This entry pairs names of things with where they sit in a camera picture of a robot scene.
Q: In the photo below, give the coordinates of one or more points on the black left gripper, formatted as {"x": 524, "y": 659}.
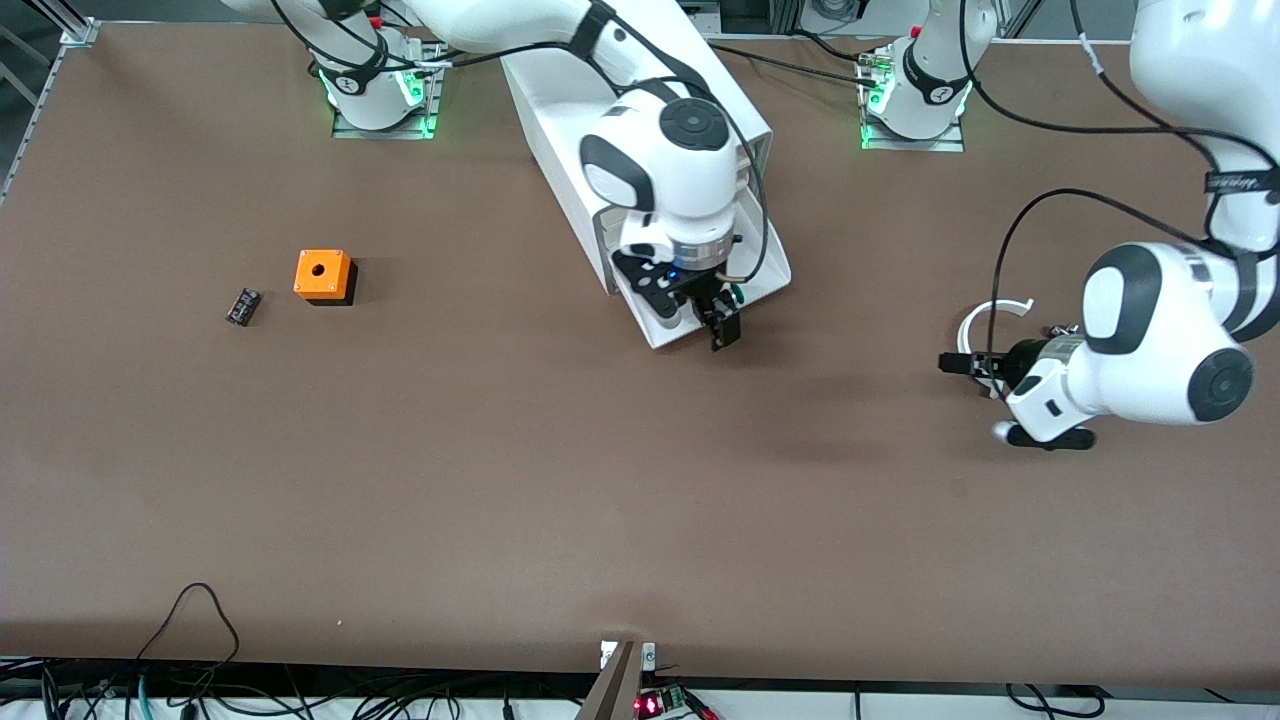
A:
{"x": 1022, "y": 361}

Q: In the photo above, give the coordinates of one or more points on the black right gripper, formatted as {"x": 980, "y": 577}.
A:
{"x": 712, "y": 298}

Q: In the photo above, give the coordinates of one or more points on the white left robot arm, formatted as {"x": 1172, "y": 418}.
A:
{"x": 1150, "y": 340}

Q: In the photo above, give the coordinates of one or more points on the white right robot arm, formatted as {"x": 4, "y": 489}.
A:
{"x": 690, "y": 170}

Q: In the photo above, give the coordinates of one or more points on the orange button box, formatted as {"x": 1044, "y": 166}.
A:
{"x": 322, "y": 273}

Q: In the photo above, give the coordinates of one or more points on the white curved plastic arc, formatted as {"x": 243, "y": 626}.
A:
{"x": 970, "y": 325}

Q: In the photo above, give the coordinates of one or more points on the small grey metal part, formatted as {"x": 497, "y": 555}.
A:
{"x": 1062, "y": 330}

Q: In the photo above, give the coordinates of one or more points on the circuit board red light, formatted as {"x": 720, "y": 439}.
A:
{"x": 660, "y": 703}

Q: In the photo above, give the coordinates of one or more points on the small black contact block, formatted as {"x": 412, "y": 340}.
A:
{"x": 243, "y": 307}

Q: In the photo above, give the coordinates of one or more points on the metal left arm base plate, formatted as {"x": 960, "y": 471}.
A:
{"x": 915, "y": 143}

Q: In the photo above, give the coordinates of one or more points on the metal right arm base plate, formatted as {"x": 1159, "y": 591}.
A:
{"x": 432, "y": 90}

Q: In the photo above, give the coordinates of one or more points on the brown camera mount post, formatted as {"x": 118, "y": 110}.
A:
{"x": 615, "y": 690}

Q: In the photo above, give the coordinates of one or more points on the aluminium frame profile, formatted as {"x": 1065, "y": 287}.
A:
{"x": 80, "y": 32}

